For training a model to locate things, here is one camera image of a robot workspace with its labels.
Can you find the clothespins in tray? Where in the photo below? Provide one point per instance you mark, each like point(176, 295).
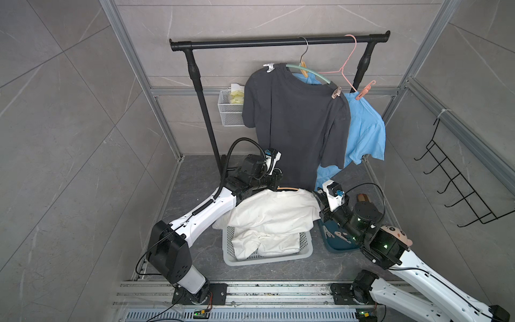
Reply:
point(336, 235)

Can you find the white laundry basket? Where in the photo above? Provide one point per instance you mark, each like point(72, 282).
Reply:
point(270, 250)

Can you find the orange plastic hanger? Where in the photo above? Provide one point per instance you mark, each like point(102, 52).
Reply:
point(287, 189)

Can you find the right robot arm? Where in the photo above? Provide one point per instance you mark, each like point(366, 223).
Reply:
point(389, 248)

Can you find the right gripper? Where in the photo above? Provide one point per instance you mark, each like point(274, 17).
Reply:
point(324, 209)

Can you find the pink wire hanger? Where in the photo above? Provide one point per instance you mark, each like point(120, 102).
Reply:
point(341, 70)

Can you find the black clothes rack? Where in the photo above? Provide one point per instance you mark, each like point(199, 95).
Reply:
point(188, 48)

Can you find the dark grey garment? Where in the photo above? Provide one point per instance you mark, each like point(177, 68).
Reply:
point(301, 121)

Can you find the teal clothespin tray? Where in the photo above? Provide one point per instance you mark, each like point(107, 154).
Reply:
point(333, 245)

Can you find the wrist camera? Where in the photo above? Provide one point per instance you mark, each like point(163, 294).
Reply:
point(272, 156)
point(335, 194)

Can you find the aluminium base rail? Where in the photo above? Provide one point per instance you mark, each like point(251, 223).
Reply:
point(270, 301)

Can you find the white garment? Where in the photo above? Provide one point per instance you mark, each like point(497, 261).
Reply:
point(269, 214)

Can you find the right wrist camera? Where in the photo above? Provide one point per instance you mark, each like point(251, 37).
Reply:
point(335, 194)

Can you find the light pink clothespin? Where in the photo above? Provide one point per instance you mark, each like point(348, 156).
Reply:
point(269, 67)

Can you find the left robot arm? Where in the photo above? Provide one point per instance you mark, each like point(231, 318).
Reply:
point(169, 246)

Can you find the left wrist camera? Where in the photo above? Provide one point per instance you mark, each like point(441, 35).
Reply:
point(272, 156)

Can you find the black wall hook rack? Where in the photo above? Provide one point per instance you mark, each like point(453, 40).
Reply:
point(468, 194)

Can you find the plaid case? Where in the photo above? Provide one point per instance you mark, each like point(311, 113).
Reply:
point(363, 198)

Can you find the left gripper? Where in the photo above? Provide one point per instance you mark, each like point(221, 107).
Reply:
point(273, 178)

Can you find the pink plush doll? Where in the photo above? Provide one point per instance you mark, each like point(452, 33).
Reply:
point(398, 233)

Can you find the yellow tissue pack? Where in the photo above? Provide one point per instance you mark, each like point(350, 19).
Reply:
point(237, 93)

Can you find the yellow clothespin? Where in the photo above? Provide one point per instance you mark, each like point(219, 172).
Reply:
point(302, 64)

